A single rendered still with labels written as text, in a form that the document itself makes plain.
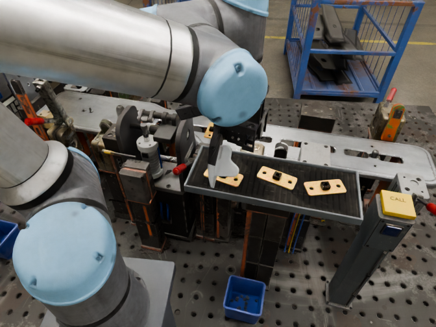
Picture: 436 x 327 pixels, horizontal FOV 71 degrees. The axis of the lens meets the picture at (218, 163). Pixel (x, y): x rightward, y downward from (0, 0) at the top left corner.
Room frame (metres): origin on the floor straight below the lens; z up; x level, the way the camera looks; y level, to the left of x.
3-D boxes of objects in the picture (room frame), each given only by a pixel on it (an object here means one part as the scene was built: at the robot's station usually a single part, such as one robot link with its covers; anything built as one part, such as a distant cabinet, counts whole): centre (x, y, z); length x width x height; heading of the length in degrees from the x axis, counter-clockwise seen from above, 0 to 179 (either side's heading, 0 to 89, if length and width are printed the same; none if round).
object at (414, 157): (0.85, 0.00, 1.00); 1.38 x 0.22 x 0.02; 76
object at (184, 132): (0.67, 0.17, 0.94); 0.18 x 0.13 x 0.49; 76
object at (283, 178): (0.47, -0.13, 1.17); 0.08 x 0.04 x 0.01; 62
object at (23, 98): (0.83, 0.61, 0.95); 0.03 x 0.01 x 0.50; 76
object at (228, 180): (0.48, -0.01, 1.17); 0.08 x 0.04 x 0.01; 65
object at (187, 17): (0.41, 0.05, 1.50); 0.11 x 0.11 x 0.08; 26
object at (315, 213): (0.46, -0.12, 1.16); 0.37 x 0.14 x 0.02; 76
